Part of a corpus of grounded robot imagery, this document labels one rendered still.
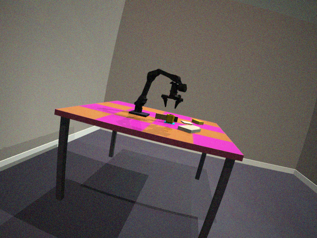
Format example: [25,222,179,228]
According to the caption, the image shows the yellow flat block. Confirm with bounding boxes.
[191,119,204,125]

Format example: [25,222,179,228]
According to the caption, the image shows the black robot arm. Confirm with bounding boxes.
[134,69,187,113]

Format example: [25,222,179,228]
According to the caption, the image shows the white flat block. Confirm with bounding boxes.
[178,125,201,133]

